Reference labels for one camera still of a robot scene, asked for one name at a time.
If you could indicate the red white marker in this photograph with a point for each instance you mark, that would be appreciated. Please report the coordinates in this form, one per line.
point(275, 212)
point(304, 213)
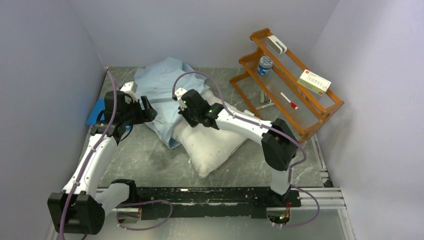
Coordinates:
point(292, 104)

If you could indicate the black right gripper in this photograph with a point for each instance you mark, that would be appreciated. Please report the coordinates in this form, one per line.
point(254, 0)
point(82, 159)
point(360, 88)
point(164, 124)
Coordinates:
point(184, 113)

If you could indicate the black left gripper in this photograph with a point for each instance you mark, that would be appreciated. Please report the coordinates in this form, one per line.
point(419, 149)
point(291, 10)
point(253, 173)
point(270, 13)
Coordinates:
point(147, 115)

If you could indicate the light blue pillowcase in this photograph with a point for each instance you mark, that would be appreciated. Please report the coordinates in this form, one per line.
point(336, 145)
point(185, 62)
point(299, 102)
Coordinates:
point(156, 83)

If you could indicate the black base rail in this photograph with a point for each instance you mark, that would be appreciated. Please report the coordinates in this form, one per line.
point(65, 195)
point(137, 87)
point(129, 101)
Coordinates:
point(154, 203)

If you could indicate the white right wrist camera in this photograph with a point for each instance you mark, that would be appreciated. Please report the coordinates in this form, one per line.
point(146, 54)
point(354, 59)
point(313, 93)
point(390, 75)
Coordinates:
point(178, 94)

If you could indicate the white medicine box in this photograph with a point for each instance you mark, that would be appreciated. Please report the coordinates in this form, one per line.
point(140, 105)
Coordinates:
point(314, 82)

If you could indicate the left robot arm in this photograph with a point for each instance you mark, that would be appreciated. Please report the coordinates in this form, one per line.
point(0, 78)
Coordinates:
point(79, 208)

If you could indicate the white rectangular device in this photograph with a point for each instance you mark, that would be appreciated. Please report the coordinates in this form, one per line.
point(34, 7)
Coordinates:
point(276, 44)

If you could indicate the blue white jar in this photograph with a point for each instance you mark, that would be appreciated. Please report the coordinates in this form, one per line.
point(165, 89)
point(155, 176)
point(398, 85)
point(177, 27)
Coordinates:
point(265, 65)

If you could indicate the grey pen on table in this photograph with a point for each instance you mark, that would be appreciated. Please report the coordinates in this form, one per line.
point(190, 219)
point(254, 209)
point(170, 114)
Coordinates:
point(265, 106)

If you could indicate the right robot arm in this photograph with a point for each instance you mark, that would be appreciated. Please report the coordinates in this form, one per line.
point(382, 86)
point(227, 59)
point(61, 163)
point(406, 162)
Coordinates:
point(278, 144)

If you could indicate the orange wooden shelf rack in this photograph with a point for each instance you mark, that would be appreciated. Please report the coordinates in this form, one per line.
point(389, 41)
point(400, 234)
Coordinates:
point(313, 110)

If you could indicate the white pillow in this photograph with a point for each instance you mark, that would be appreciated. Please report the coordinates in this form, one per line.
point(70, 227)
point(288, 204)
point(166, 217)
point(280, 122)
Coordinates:
point(207, 148)

